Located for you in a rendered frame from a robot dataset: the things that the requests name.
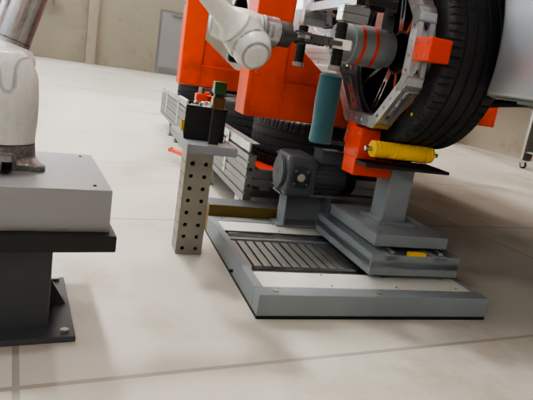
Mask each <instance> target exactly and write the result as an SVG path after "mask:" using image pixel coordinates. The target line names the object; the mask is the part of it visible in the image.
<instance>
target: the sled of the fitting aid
mask: <svg viewBox="0 0 533 400"><path fill-rule="evenodd" d="M315 230H316V231H317V232H318V233H320V234H321V235H322V236H323V237H325V238H326V239H327V240H328V241H329V242H331V243H332V244H333V245H334V246H335V247H337V248H338V249H339V250H340V251H341V252H342V253H343V254H344V255H345V256H347V257H348V258H349V259H350V260H352V261H353V262H354V263H355V264H356V265H358V266H359V267H360V268H361V269H362V270H364V271H365V272H366V273H367V274H368V275H395V276H419V277H444V278H455V277H456V274H457V270H458V265H459V261H460V258H458V257H457V256H455V255H454V254H452V253H450V252H448V251H447V250H442V249H427V248H397V247H381V246H373V245H372V244H371V243H370V242H369V241H367V240H366V239H364V238H363V237H361V236H360V235H358V234H357V233H356V232H355V231H353V230H352V229H350V228H349V227H348V226H346V225H345V224H344V223H343V222H341V221H340V220H338V219H337V218H336V217H334V216H332V215H331V214H330V213H318V214H317V219H316V227H315Z"/></svg>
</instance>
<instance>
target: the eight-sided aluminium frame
mask: <svg viewBox="0 0 533 400"><path fill-rule="evenodd" d="M408 3H409V5H410V8H411V11H412V27H411V31H410V35H409V39H408V46H407V50H406V54H405V61H404V66H403V70H402V73H401V78H400V80H399V82H398V83H397V85H396V86H395V87H394V88H393V90H392V91H391V92H390V94H389V95H388V96H387V98H386V99H385V101H384V102H383V103H382V104H381V105H380V107H379V108H378V110H377V111H376V112H375V113H374V114H371V113H365V112H363V111H362V106H361V102H360V99H359V93H358V89H357V85H356V81H355V66H353V65H349V64H348V65H347V67H346V64H344V63H342V62H341V67H342V70H341V71H337V72H336V74H337V75H342V77H343V80H342V84H341V90H340V98H341V102H342V106H343V115H344V117H345V120H347V121H349V119H350V120H351V121H353V122H354V123H357V124H360V125H365V126H367V127H368V128H373V129H384V130H388V128H389V127H390V126H392V125H393V123H394V122H395V120H396V119H397V118H398V117H399V115H400V114H401V113H402V112H403V110H404V109H405V108H406V106H407V105H408V104H409V103H410V102H411V101H412V100H413V99H414V97H415V96H416V95H417V94H419V92H420V90H421V88H422V86H423V83H424V80H425V78H424V76H425V71H426V68H427V64H428V63H424V62H419V61H415V60H412V54H413V50H414V47H415V43H416V38H417V37H433V35H434V31H435V26H436V25H437V17H438V14H437V8H436V7H435V4H434V2H433V0H408Z"/></svg>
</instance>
